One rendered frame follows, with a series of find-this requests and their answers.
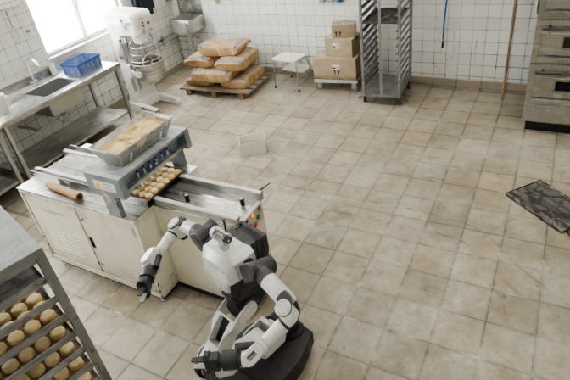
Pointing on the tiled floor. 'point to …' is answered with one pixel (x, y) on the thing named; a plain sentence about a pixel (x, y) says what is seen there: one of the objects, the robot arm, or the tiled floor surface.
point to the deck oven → (550, 53)
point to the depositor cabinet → (100, 231)
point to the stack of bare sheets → (544, 203)
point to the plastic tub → (252, 144)
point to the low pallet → (226, 88)
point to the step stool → (293, 64)
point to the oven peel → (512, 21)
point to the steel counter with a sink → (38, 82)
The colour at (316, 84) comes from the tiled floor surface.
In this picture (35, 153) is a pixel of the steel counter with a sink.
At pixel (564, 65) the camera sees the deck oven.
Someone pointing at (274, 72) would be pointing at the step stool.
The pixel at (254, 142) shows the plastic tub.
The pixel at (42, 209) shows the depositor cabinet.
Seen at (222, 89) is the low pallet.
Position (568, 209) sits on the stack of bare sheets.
